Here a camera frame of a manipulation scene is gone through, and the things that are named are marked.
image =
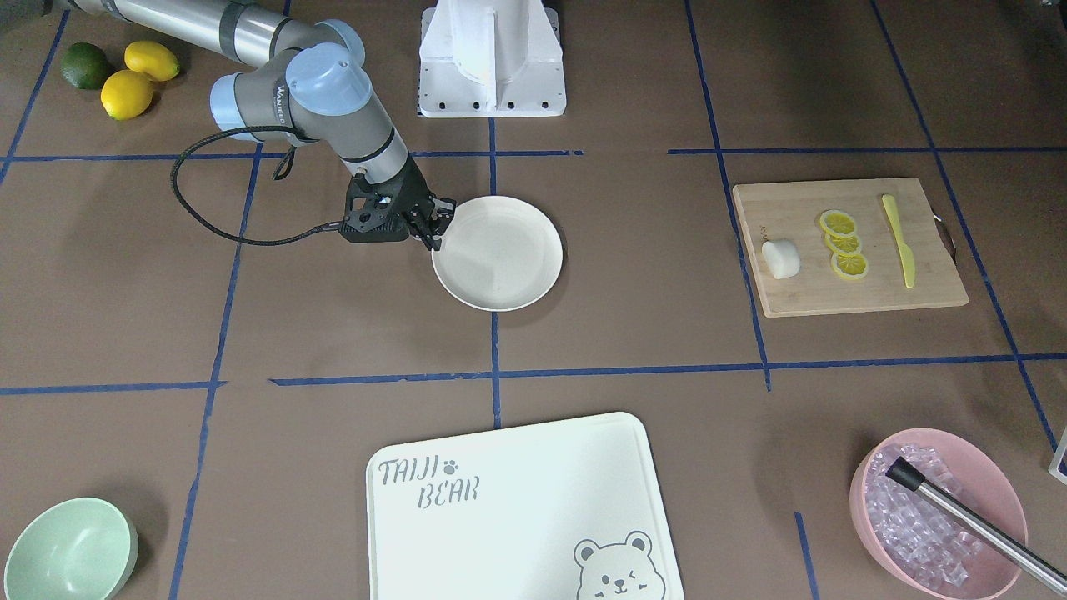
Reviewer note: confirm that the ice cubes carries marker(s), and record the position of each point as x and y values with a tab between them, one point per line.
930	547

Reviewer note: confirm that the white bear serving tray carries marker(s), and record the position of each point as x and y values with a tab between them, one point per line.
569	509

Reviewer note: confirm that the green lime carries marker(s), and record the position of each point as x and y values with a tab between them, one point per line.
85	66

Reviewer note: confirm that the pink bowl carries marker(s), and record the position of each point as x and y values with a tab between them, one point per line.
991	496

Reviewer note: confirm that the lemon slice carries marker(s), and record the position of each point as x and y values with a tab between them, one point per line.
849	266
845	246
837	223

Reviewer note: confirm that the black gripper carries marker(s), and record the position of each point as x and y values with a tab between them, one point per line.
414	192

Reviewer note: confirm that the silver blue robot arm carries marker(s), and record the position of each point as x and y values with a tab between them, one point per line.
306	84

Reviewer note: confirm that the yellow lemon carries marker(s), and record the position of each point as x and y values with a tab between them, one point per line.
152	59
126	94

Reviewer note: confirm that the bamboo cutting board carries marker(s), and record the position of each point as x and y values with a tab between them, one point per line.
791	210

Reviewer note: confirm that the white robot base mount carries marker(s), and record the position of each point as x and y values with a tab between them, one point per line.
482	59

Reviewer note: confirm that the yellow plastic knife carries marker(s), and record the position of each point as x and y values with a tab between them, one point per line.
906	255

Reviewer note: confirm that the green bowl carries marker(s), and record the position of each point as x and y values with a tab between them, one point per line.
85	548

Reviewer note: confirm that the white round plate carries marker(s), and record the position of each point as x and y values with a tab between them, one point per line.
499	254

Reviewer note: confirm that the steel muddler with black tip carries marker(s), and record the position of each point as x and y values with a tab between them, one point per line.
904	474

